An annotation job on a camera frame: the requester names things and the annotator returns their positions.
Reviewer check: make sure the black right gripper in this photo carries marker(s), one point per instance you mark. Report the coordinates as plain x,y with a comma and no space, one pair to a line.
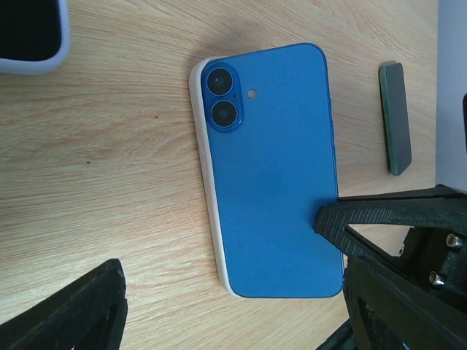
433,258

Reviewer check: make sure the blue phone back up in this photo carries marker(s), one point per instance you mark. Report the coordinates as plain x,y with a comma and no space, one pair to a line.
270,131

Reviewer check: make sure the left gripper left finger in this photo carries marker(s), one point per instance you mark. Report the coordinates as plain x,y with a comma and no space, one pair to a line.
89,313

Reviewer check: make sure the blue phone black screen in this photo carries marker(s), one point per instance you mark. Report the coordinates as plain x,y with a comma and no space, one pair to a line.
30,29

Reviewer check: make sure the beige phone case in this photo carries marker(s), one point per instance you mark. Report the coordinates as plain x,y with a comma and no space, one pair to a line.
200,123

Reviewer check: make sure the lavender phone case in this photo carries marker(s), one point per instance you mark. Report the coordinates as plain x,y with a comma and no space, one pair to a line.
42,67

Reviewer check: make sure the green phone black screen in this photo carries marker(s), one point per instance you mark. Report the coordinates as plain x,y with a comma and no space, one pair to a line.
395,116

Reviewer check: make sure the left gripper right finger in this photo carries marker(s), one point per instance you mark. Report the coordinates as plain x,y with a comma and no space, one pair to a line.
387,311

